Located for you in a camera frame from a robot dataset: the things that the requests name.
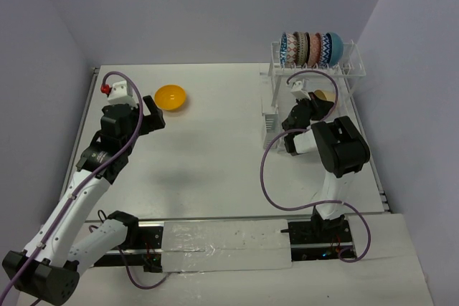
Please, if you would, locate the tan bowl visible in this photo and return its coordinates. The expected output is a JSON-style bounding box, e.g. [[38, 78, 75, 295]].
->
[[313, 90, 336, 107]]

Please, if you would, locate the yellow bowl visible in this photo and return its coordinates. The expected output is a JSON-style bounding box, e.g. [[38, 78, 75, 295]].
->
[[153, 85, 187, 111]]

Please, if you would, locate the solid blue bowl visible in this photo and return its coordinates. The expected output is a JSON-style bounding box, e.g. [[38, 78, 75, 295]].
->
[[327, 32, 344, 67]]

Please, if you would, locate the red patterned bowl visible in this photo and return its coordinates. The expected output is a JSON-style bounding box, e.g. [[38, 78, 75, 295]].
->
[[318, 33, 332, 67]]

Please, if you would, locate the black floral patterned bowl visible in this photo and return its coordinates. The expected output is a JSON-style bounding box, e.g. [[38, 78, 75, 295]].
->
[[307, 33, 321, 67]]

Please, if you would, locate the blue triangle patterned bowl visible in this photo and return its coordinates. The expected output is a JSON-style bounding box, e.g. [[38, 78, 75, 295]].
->
[[279, 32, 297, 67]]

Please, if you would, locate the brown lattice rim bowl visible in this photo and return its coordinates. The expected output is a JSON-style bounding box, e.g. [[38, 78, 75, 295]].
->
[[293, 32, 310, 67]]

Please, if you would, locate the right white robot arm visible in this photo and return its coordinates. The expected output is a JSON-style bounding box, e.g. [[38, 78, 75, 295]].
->
[[282, 93, 370, 242]]

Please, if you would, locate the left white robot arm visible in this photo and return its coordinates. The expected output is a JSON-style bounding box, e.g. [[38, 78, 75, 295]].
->
[[2, 96, 165, 305]]

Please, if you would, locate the silver tape patch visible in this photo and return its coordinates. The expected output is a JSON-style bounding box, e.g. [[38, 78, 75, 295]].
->
[[161, 219, 292, 272]]

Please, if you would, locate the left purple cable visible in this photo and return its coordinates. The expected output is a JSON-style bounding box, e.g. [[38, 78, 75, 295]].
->
[[0, 71, 169, 306]]

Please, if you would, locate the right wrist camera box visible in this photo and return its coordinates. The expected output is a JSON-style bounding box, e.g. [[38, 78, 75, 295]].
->
[[290, 79, 311, 100]]

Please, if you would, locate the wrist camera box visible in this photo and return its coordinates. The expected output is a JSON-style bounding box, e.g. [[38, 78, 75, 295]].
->
[[100, 81, 136, 107], [290, 79, 311, 100]]

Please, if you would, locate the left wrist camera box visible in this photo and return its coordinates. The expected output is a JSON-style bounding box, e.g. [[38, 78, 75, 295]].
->
[[100, 81, 136, 107]]

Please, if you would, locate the aluminium table edge rail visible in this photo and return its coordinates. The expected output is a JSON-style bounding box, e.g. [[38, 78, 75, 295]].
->
[[59, 67, 100, 200]]

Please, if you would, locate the white wire dish rack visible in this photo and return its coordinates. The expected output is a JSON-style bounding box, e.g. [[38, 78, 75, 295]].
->
[[260, 41, 366, 148]]

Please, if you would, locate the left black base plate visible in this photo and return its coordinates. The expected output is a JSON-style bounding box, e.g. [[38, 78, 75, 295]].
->
[[94, 225, 164, 273]]

